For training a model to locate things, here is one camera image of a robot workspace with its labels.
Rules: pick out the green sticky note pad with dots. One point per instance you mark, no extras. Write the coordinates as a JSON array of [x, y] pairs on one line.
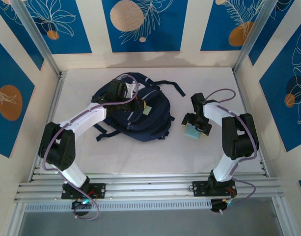
[[148, 111]]

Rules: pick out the light blue sticky note pad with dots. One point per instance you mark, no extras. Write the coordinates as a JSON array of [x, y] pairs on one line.
[[192, 132]]

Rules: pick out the navy blue backpack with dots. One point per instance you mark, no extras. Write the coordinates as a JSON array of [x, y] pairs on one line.
[[150, 125]]

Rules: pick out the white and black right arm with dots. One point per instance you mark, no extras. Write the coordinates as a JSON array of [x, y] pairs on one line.
[[238, 137]]

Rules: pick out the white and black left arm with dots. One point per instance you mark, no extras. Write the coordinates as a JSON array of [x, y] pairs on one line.
[[86, 118]]

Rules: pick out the black connector board with LED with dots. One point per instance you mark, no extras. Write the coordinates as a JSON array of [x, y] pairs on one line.
[[217, 206], [80, 207]]

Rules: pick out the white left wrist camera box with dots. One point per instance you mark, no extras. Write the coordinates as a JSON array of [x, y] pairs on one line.
[[131, 89]]

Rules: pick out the aluminium side rail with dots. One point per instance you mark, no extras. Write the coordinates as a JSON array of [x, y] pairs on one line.
[[249, 98], [52, 98]]

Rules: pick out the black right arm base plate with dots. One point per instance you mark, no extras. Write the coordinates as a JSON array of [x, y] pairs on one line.
[[200, 188]]

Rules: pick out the aluminium mounting rail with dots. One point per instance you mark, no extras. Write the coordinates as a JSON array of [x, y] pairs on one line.
[[145, 188]]

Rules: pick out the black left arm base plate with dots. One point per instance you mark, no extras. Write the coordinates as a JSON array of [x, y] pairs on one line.
[[98, 190]]

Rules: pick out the aluminium frame post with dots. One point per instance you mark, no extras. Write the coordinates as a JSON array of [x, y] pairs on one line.
[[35, 37], [253, 37]]

